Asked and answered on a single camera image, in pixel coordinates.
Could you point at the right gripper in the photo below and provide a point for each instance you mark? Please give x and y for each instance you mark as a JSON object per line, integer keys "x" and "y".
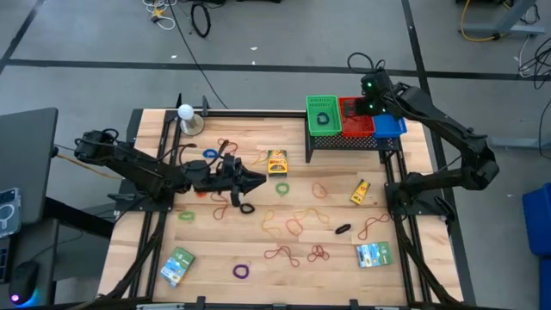
{"x": 375, "y": 107}

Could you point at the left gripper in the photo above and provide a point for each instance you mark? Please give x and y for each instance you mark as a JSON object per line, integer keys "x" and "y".
{"x": 215, "y": 178}

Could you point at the red plastic basket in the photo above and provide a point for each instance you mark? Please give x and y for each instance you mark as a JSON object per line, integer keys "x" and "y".
{"x": 357, "y": 127}

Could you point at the large crayon box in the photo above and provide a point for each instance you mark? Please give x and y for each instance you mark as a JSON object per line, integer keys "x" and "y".
{"x": 277, "y": 163}

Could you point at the blue plastic basket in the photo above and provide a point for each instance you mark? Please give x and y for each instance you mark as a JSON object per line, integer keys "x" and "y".
{"x": 389, "y": 127}

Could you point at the green plastic basket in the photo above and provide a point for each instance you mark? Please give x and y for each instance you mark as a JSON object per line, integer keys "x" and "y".
{"x": 314, "y": 129}

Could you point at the small printed cardboard pack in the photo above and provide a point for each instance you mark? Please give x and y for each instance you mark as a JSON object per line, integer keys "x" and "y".
{"x": 374, "y": 255}
{"x": 177, "y": 267}

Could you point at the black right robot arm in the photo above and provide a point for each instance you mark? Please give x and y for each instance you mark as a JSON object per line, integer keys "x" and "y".
{"x": 452, "y": 129}

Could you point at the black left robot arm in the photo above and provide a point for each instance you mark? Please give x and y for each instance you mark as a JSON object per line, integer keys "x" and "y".
{"x": 138, "y": 168}

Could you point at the grey desk foot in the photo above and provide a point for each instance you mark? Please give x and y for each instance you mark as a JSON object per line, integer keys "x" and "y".
{"x": 516, "y": 143}
{"x": 508, "y": 28}

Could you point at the black side desk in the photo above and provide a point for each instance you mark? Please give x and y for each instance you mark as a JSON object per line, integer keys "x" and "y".
{"x": 77, "y": 219}

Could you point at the black mesh metal shelf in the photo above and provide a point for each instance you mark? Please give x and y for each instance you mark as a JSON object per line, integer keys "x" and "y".
{"x": 344, "y": 142}

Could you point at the orange rubber band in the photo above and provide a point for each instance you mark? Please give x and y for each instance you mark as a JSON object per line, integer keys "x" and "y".
{"x": 286, "y": 225}
{"x": 313, "y": 188}

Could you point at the small yellow crayon box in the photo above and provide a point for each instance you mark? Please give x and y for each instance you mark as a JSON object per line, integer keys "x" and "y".
{"x": 360, "y": 192}

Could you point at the white bulb on brass base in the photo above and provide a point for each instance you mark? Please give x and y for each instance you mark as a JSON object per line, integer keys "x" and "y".
{"x": 189, "y": 118}

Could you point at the blue plastic bin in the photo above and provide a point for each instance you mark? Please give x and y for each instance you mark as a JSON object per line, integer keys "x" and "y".
{"x": 546, "y": 284}
{"x": 538, "y": 219}

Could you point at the dark grey laptop lid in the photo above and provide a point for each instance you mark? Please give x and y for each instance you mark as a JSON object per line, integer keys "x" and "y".
{"x": 26, "y": 163}

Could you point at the phone in clear case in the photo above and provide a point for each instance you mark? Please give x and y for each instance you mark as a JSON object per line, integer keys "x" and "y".
{"x": 9, "y": 215}

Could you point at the black computer mouse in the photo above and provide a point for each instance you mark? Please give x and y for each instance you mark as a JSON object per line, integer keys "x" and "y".
{"x": 23, "y": 280}

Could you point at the black aluminium frame rail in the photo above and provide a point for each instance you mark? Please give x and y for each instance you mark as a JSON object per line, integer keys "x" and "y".
{"x": 258, "y": 113}
{"x": 301, "y": 307}

